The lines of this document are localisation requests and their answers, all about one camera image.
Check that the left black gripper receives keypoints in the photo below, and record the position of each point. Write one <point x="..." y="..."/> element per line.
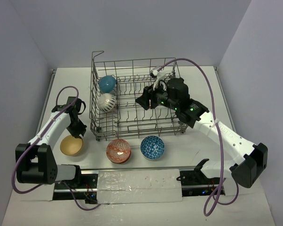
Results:
<point x="78" y="128"/>

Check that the red patterned bowl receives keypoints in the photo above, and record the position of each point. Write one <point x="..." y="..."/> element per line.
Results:
<point x="118" y="151"/>

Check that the yellow bowl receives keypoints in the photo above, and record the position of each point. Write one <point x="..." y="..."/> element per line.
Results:
<point x="71" y="146"/>

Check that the plain blue bowl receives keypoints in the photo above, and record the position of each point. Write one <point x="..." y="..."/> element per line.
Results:
<point x="107" y="84"/>

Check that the grey wire dish rack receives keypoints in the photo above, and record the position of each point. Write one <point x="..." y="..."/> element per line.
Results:
<point x="127" y="118"/>

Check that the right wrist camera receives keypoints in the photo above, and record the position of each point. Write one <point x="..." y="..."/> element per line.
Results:
<point x="157" y="75"/>

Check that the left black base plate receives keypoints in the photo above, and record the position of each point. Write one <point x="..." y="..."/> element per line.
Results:
<point x="85" y="191"/>

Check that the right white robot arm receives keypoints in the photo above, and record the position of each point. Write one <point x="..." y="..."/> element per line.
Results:
<point x="248" y="160"/>

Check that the blue patterned bowl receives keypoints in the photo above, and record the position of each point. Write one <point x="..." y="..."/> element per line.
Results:
<point x="152" y="148"/>

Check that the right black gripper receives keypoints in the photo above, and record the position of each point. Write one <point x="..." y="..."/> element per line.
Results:
<point x="144" y="100"/>

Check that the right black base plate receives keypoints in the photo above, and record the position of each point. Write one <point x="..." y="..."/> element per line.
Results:
<point x="195" y="183"/>

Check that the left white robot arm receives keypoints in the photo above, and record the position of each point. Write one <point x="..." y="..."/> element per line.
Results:
<point x="35" y="162"/>

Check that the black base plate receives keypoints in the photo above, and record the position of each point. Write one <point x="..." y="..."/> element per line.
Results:
<point x="85" y="191"/>
<point x="195" y="183"/>

